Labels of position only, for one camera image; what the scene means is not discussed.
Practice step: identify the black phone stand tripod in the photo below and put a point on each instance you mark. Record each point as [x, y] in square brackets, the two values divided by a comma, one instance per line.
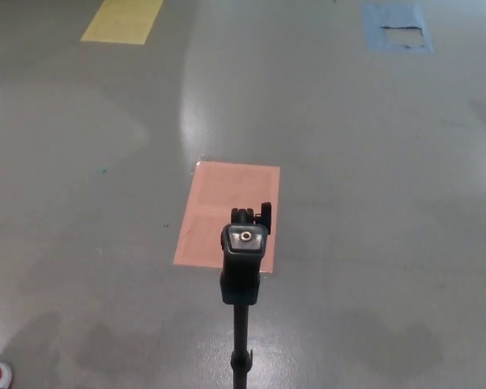
[241, 279]

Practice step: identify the pink floor sheet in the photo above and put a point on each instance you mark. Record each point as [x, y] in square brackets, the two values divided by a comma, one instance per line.
[216, 194]

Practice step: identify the yellow floor sheet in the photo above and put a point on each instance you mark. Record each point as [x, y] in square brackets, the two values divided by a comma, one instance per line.
[121, 20]

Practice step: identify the torn blue floor sheet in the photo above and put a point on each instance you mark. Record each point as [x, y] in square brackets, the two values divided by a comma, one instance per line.
[393, 14]

